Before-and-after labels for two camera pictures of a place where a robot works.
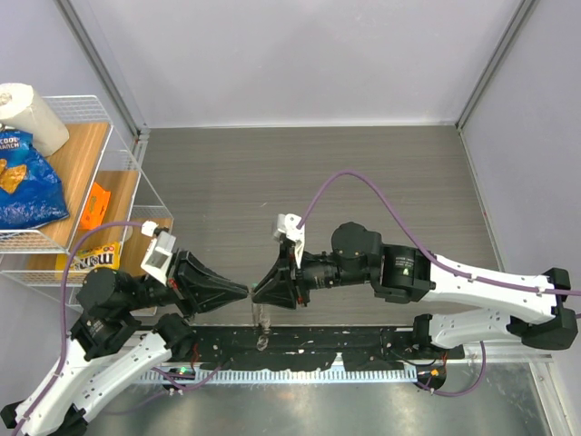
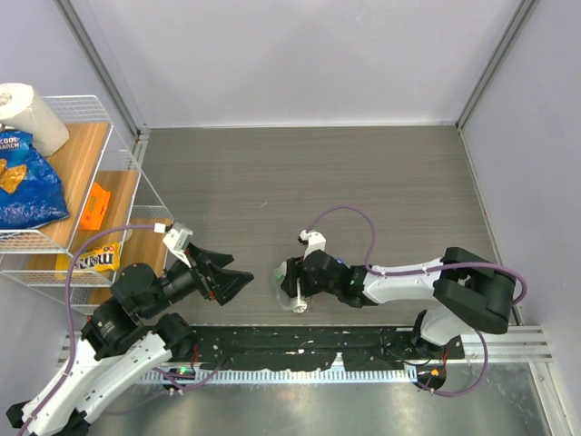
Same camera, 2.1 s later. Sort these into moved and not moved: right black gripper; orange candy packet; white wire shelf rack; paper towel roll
Moved: right black gripper
Not moved: orange candy packet; white wire shelf rack; paper towel roll
